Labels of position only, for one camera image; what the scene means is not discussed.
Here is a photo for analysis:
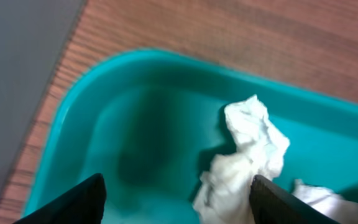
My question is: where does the grey plastic dishwasher rack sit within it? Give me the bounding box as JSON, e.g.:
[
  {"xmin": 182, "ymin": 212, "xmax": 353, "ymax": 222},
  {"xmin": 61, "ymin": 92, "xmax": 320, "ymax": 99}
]
[{"xmin": 0, "ymin": 0, "xmax": 84, "ymax": 197}]

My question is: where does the teal plastic tray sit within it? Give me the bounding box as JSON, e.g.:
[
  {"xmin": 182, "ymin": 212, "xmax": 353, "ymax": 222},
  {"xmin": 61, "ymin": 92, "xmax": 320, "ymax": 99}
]
[{"xmin": 24, "ymin": 49, "xmax": 358, "ymax": 223}]

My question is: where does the white napkin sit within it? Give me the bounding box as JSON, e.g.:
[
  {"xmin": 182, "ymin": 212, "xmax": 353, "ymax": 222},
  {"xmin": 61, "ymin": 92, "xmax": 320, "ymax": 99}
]
[{"xmin": 193, "ymin": 95, "xmax": 358, "ymax": 224}]

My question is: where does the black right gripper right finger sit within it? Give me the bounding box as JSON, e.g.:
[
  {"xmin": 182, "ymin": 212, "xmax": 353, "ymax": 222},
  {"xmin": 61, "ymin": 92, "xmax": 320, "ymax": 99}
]
[{"xmin": 249, "ymin": 175, "xmax": 339, "ymax": 224}]

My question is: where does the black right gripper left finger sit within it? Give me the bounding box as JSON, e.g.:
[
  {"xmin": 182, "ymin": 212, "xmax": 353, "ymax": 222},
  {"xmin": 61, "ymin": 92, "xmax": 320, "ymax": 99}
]
[{"xmin": 14, "ymin": 173, "xmax": 107, "ymax": 224}]

